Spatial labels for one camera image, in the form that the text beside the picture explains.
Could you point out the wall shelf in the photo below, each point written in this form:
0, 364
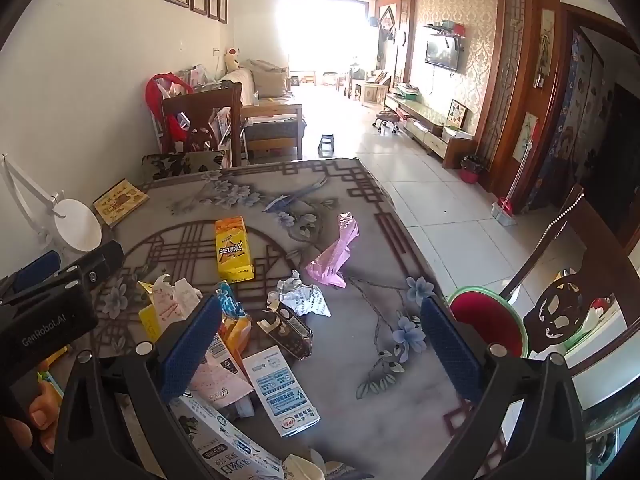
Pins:
445, 30

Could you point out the paper wrapper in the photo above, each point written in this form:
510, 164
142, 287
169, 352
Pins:
170, 297

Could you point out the white milk carton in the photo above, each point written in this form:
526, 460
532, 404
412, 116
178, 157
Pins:
220, 435

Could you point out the dark foil snack packet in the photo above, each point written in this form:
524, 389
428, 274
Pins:
290, 332

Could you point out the yellow medicine box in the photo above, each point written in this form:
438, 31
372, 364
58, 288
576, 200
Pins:
149, 321

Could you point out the red bag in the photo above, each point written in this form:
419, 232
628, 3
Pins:
162, 100

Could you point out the wooden sofa with cushions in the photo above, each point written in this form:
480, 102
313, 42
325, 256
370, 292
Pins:
270, 105

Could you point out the plush toy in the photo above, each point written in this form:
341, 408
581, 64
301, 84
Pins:
231, 59

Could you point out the framed flower picture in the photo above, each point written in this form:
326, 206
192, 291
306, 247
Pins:
527, 132

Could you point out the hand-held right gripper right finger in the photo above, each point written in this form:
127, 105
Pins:
450, 350

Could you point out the pink plastic bag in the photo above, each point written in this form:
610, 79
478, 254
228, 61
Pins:
332, 255

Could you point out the red trash bin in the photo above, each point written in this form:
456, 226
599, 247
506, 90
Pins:
470, 170

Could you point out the crumpled white paper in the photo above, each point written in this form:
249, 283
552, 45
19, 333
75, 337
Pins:
305, 467

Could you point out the orange snack bag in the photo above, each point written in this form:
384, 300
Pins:
235, 325

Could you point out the yellow juice box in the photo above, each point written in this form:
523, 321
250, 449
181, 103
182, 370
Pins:
232, 247

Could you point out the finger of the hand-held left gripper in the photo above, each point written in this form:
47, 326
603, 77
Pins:
35, 269
100, 260

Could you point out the television cabinet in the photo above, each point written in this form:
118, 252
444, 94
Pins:
425, 120

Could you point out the white desk lamp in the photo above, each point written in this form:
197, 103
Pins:
75, 225

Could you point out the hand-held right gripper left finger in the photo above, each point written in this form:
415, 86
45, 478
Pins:
192, 345

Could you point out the yellow booklet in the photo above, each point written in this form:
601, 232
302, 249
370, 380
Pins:
120, 202

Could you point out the floral chair cushion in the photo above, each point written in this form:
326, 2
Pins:
180, 165

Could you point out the red green plastic basin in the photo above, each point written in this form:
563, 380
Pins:
492, 320

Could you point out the broom with dustpan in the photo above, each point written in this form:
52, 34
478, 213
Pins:
505, 205

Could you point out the person's left hand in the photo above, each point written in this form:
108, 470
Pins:
42, 417

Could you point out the wheeled stool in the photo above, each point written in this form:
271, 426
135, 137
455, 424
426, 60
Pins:
387, 119

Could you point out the wall television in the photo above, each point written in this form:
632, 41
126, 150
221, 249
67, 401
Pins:
441, 52

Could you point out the pink white packet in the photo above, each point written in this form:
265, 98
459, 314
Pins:
220, 375

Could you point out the diamond wall ornament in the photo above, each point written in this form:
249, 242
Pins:
387, 22

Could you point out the carved wooden chair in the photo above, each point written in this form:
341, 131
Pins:
575, 300
205, 120

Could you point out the small black stool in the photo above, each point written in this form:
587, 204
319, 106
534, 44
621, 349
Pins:
326, 142

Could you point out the white blue medicine box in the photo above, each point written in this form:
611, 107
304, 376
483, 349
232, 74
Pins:
282, 390

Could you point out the framed star picture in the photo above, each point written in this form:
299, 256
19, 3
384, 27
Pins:
456, 112

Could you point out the crumpled silver wrapper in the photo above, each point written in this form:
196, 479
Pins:
305, 297

